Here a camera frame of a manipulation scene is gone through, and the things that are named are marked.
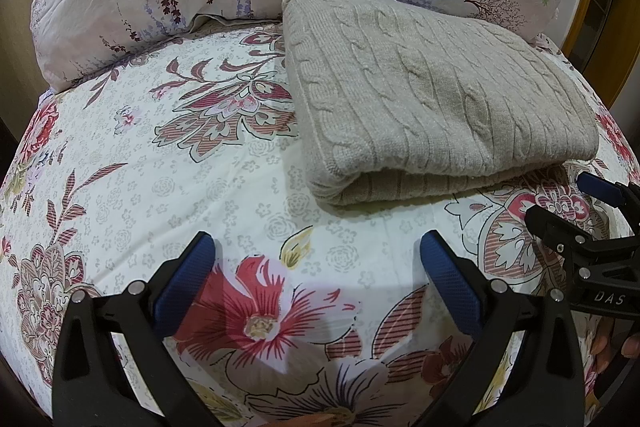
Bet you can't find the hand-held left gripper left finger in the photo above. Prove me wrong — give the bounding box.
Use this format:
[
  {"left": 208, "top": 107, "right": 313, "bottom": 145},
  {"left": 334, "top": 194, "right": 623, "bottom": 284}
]
[{"left": 51, "top": 230, "right": 217, "bottom": 427}]

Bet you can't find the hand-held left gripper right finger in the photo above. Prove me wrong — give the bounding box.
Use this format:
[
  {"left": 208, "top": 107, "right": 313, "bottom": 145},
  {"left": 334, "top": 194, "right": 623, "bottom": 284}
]
[{"left": 419, "top": 229, "right": 587, "bottom": 427}]

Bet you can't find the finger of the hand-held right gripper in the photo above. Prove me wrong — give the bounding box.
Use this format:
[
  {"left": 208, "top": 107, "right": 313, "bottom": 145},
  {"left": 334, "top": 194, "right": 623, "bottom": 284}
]
[
  {"left": 524, "top": 205, "right": 602, "bottom": 259},
  {"left": 576, "top": 171, "right": 640, "bottom": 229}
]

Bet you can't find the beige cable knit sweater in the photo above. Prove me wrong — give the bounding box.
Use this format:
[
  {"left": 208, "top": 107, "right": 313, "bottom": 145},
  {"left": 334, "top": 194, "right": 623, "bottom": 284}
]
[{"left": 281, "top": 0, "right": 601, "bottom": 208}]

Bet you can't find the person's right hand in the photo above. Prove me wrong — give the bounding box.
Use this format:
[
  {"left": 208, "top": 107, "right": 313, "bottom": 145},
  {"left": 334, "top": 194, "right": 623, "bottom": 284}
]
[{"left": 593, "top": 321, "right": 640, "bottom": 372}]

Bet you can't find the floral bed sheet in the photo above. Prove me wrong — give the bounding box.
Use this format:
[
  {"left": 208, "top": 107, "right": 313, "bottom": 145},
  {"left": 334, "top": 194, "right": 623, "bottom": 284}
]
[{"left": 0, "top": 19, "right": 640, "bottom": 427}]

